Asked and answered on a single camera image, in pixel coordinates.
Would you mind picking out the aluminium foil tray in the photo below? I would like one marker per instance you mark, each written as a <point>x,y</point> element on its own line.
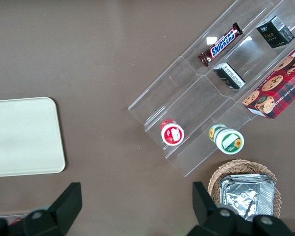
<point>245,196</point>

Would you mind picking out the black box with gold print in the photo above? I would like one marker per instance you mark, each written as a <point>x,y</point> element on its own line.
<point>273,33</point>

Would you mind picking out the red strawberry yogurt cup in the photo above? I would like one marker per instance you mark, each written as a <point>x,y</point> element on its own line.
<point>172,134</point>

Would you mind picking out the clear acrylic tiered shelf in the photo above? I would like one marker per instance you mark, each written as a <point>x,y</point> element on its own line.
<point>191,103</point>

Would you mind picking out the black box with white label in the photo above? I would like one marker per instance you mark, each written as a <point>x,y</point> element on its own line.
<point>229,76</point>

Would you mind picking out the Snickers chocolate bar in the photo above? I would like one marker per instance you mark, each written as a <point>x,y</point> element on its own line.
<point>220,45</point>

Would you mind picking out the green sunflower yogurt cup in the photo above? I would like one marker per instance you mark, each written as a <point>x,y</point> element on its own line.
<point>228,140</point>

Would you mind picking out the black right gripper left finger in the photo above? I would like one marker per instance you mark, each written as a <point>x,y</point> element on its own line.
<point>61,206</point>

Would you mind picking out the cream plastic tray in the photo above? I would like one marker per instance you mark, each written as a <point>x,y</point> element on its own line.
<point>22,137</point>

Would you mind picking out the woven wicker basket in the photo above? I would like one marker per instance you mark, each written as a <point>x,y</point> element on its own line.
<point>216,179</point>

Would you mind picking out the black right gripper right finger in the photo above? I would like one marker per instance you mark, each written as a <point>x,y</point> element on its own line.
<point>206,209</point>

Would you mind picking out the red chocolate chip cookie box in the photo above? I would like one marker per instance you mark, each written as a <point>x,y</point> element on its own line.
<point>277,88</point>

